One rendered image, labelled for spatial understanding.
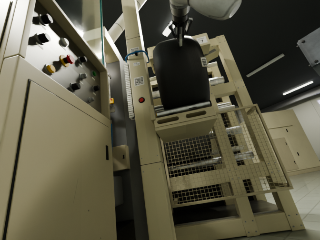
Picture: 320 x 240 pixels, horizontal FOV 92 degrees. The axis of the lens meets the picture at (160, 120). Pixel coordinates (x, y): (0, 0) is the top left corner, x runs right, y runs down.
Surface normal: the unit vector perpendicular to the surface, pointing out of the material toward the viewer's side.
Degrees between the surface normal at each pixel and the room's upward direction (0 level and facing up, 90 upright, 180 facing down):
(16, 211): 90
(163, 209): 90
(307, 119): 90
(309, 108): 90
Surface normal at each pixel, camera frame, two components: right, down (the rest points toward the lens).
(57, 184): 0.97, -0.21
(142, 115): -0.16, -0.33
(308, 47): -0.81, -0.08
